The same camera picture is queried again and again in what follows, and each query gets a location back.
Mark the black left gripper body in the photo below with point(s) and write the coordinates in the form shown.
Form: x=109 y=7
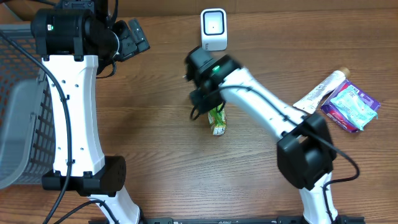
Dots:
x=127 y=45

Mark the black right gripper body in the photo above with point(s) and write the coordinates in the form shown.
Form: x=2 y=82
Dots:
x=209 y=99

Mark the green tea box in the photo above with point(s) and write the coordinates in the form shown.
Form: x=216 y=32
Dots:
x=217 y=120

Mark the white cream tube gold cap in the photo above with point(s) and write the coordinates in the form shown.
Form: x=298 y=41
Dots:
x=311 y=100

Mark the red purple snack packet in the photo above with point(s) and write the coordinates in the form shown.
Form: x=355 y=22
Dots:
x=332 y=112

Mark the teal wet wipes packet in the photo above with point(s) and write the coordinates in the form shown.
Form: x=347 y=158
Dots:
x=353 y=108

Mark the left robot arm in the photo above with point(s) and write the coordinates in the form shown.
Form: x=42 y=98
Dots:
x=76 y=40

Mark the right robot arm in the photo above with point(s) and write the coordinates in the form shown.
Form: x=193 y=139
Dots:
x=305 y=152

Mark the white barcode scanner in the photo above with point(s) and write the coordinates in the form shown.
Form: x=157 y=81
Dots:
x=214 y=29

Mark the grey plastic mesh basket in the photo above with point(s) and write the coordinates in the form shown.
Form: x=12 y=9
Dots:
x=27 y=129

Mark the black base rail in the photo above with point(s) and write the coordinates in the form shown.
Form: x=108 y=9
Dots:
x=278 y=220

